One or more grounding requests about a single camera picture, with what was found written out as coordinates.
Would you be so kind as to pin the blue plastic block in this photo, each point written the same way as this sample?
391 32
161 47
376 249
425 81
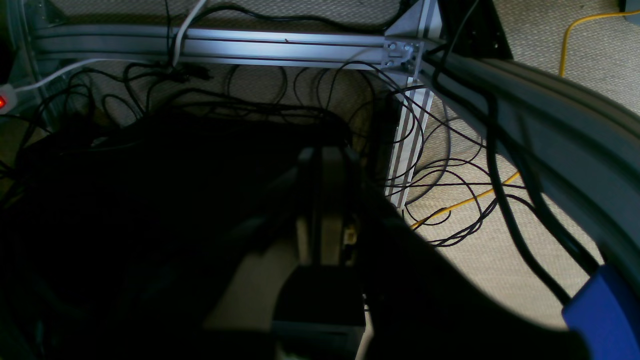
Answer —
606 314

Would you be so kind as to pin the white power strip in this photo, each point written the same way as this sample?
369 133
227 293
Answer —
8 98

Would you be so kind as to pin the aluminium frame rail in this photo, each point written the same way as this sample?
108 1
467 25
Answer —
393 54

